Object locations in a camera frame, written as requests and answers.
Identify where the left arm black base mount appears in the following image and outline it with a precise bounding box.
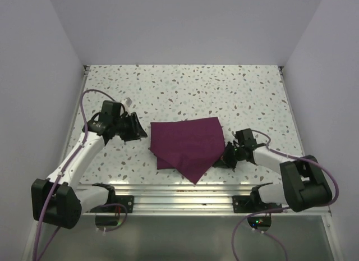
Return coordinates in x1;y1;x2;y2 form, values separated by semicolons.
90;195;135;213

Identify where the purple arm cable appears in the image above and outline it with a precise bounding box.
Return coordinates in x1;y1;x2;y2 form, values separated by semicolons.
231;129;339;261
32;89;132;261

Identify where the purple surgical drape cloth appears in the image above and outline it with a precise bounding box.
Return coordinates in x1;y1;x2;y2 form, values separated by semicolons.
150;117;225;184

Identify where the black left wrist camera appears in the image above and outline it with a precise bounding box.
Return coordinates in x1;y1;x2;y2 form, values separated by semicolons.
82;100;130;139

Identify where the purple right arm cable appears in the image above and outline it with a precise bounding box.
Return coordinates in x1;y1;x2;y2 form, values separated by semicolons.
231;129;339;261

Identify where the aluminium table edge rail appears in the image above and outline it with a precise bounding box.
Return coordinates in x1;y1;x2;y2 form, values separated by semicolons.
34;182;333;217

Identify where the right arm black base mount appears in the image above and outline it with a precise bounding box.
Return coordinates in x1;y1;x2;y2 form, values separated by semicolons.
232;195;282;213

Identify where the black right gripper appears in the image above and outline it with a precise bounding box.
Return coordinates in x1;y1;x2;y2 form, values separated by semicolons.
212;141;244;170

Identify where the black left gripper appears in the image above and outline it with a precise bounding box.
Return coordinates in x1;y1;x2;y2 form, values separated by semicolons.
113;112;147;142

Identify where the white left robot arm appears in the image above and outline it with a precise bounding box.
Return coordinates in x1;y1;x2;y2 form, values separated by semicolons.
31;112;147;229

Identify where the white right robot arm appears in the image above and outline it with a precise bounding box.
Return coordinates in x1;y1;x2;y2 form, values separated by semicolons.
214;129;333;213

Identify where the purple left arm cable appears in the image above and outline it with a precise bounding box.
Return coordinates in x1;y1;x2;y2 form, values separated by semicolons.
32;89;132;261

